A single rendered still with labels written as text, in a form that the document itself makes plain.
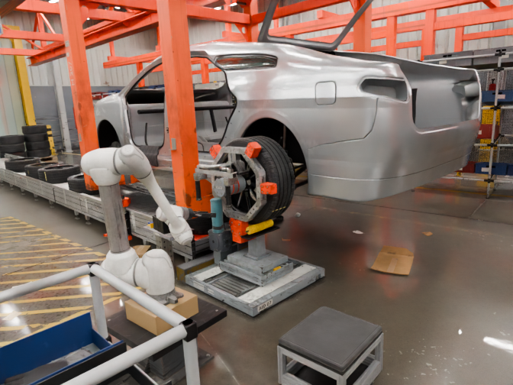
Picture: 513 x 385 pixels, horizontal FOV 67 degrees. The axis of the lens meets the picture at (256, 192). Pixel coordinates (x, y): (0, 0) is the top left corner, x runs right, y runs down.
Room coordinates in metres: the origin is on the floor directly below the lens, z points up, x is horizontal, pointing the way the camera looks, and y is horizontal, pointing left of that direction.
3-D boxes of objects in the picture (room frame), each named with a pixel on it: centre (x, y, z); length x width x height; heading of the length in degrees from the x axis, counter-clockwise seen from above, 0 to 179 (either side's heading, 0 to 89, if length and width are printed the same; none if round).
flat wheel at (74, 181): (5.67, 2.42, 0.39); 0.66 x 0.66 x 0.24
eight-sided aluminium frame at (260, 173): (2.83, 0.14, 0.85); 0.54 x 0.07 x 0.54; 44
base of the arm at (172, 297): (1.95, 0.54, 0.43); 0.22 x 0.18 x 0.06; 50
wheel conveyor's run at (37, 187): (8.42, 5.10, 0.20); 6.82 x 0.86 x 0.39; 44
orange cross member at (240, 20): (5.50, 0.94, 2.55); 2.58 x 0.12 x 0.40; 134
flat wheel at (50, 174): (6.73, 3.41, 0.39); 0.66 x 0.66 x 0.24
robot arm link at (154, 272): (1.96, 0.56, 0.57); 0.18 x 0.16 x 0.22; 82
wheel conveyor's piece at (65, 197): (5.60, 2.35, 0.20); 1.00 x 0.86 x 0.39; 44
